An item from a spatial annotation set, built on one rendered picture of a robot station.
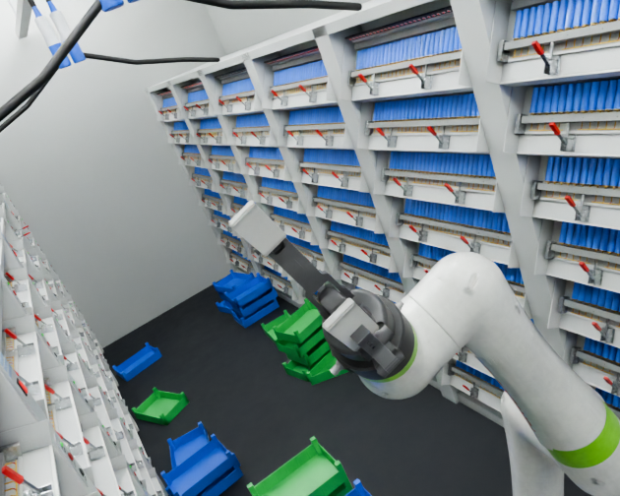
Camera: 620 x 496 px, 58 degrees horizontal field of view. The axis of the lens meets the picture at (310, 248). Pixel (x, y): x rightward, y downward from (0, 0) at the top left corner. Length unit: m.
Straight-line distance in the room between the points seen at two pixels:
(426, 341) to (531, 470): 0.55
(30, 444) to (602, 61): 1.35
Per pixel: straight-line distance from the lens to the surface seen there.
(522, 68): 1.50
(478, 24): 1.52
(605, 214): 1.53
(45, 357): 1.87
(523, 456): 1.20
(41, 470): 1.12
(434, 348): 0.73
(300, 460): 2.23
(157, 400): 3.79
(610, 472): 1.02
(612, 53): 1.36
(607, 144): 1.43
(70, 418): 1.67
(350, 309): 0.42
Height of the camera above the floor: 1.78
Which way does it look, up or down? 21 degrees down
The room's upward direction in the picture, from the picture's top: 23 degrees counter-clockwise
